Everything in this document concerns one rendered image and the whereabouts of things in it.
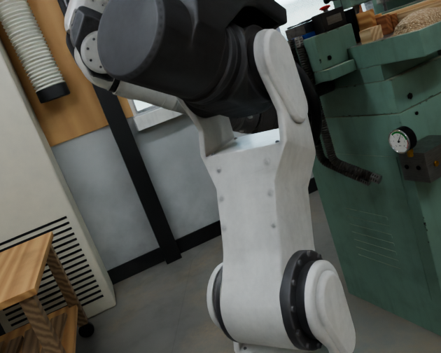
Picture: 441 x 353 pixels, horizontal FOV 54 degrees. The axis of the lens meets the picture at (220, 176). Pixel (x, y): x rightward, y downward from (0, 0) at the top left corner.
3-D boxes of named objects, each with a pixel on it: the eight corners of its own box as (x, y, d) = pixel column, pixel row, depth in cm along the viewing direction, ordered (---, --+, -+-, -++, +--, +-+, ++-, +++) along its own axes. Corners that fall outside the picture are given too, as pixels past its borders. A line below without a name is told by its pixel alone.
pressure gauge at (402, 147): (393, 160, 109) (385, 129, 107) (402, 154, 110) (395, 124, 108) (413, 161, 103) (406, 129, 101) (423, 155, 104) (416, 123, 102)
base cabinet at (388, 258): (346, 293, 167) (294, 120, 149) (443, 227, 188) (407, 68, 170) (453, 343, 126) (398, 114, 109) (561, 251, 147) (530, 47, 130)
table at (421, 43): (255, 94, 147) (249, 76, 145) (321, 66, 158) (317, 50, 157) (396, 69, 92) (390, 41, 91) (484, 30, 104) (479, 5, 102)
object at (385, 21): (334, 48, 134) (330, 32, 132) (338, 47, 134) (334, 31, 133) (389, 33, 114) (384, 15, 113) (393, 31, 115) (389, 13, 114)
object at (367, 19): (335, 48, 131) (329, 24, 129) (339, 47, 131) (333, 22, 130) (375, 38, 116) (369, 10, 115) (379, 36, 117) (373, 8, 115)
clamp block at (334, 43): (290, 77, 126) (282, 47, 123) (325, 63, 131) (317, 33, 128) (323, 70, 112) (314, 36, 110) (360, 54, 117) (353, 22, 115)
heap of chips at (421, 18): (386, 38, 104) (383, 22, 103) (425, 22, 109) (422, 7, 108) (418, 29, 96) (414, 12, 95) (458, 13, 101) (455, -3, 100)
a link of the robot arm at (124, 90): (166, 110, 89) (71, 80, 80) (152, 107, 98) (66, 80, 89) (181, 59, 88) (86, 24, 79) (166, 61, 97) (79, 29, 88)
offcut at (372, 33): (383, 36, 110) (380, 24, 109) (372, 41, 108) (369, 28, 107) (372, 40, 113) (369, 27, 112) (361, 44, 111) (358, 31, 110)
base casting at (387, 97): (295, 119, 149) (288, 94, 147) (408, 68, 170) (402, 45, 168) (400, 113, 109) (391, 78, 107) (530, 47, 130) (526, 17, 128)
